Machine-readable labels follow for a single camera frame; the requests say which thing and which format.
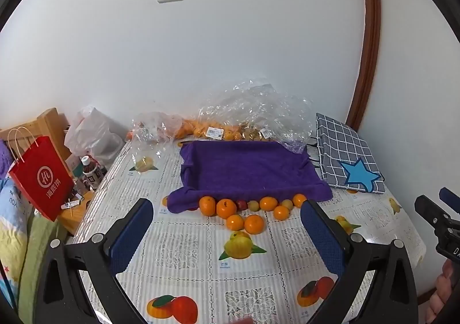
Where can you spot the colourful quilt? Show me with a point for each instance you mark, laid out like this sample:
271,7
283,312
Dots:
14,230

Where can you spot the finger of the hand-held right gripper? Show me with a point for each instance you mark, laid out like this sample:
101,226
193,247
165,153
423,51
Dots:
429,209
451,198

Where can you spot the checkered bag with blue star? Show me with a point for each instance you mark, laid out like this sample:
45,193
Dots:
345,151

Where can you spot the pile of bagged kumquats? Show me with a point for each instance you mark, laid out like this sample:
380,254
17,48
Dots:
194,128

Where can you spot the small orange kumquat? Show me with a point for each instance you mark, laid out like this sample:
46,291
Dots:
299,200
281,212

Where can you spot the white plastic bag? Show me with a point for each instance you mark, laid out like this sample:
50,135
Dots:
93,133

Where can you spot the crinkled clear golden berry bag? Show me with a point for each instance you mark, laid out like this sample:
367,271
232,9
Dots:
291,119

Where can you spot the dark drink bottle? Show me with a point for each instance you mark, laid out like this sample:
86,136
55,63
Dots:
91,173

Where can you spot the pile of bagged golden berries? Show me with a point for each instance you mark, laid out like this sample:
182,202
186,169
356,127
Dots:
251,134

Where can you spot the purple towel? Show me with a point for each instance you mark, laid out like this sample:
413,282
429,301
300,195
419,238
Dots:
244,169

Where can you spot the wooden chair frame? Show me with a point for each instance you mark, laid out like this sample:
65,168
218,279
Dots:
50,119

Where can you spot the brown baseboard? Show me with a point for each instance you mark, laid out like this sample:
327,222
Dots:
424,298

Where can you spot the fruit print tablecloth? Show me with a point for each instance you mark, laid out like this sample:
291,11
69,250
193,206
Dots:
187,255

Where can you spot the clear plastic bag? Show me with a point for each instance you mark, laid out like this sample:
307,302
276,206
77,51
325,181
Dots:
151,126

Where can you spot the mandarin orange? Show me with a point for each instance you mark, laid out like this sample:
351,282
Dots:
267,203
226,209
207,205
235,222
254,224

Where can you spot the person's right hand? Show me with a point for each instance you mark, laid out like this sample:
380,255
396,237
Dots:
447,291

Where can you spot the white price label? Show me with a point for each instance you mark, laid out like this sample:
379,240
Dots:
266,133
215,133

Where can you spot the crinkled clear kumquat bag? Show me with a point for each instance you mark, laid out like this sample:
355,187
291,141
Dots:
233,101

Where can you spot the brown wooden door frame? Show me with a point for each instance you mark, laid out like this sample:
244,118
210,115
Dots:
370,40

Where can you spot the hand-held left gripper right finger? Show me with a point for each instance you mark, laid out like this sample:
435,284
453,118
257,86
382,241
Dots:
320,234

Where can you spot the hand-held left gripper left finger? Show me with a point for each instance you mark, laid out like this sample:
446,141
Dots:
131,234

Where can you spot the red paper bag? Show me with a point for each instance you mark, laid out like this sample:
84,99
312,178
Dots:
41,176

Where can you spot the small red plum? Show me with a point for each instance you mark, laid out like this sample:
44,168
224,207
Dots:
242,204

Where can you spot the wooden stool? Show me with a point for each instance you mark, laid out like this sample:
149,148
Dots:
77,218

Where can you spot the purple plush cloth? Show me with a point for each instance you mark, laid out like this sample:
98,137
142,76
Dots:
3,158

